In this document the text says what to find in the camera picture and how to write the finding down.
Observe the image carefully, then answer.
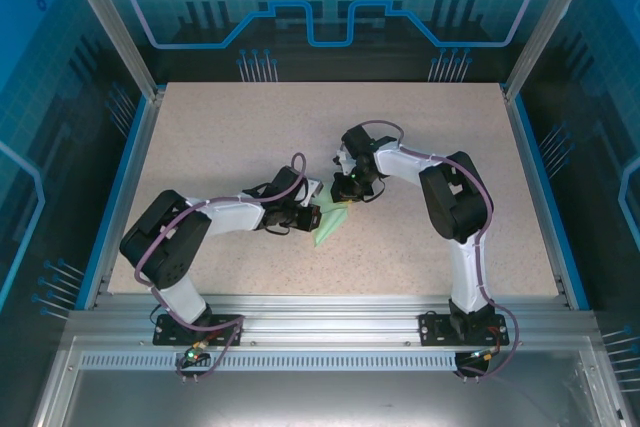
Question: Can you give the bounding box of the light green cloth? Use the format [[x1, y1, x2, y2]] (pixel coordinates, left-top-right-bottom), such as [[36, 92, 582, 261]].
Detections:
[[312, 190, 351, 248]]

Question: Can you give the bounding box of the metal tray panel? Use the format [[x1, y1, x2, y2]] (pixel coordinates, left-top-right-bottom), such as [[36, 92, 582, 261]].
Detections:
[[29, 336, 631, 427]]

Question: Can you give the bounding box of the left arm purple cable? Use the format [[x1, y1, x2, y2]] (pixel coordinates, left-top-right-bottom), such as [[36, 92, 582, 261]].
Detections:
[[135, 151, 309, 383]]

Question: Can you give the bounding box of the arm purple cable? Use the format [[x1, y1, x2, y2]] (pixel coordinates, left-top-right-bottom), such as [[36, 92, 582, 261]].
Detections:
[[135, 151, 309, 383], [357, 119, 521, 382]]

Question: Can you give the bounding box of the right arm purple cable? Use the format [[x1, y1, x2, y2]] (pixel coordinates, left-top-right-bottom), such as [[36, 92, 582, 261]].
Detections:
[[357, 119, 521, 382]]

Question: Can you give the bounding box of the aluminium mounting rail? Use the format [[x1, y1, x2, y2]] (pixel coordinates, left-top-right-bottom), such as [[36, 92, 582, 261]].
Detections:
[[67, 294, 599, 343]]

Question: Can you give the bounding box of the aluminium and blue side rail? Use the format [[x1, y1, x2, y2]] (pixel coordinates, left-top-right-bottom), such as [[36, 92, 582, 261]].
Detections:
[[502, 89, 591, 311], [82, 89, 166, 311]]

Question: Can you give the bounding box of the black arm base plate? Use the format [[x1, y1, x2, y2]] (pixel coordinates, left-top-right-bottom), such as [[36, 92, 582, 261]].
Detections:
[[418, 311, 511, 348], [152, 314, 246, 348]]

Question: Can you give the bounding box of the slotted grey cable duct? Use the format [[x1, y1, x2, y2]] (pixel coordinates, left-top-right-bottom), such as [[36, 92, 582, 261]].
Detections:
[[79, 352, 481, 372]]

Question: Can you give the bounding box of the cable connector with green light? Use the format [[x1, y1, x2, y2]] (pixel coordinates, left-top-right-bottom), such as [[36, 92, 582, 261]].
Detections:
[[182, 341, 209, 366], [467, 346, 504, 363]]

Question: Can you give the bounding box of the aluminium frame post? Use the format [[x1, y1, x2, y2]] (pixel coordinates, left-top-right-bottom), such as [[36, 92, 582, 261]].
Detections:
[[54, 0, 166, 103], [502, 0, 604, 103]]

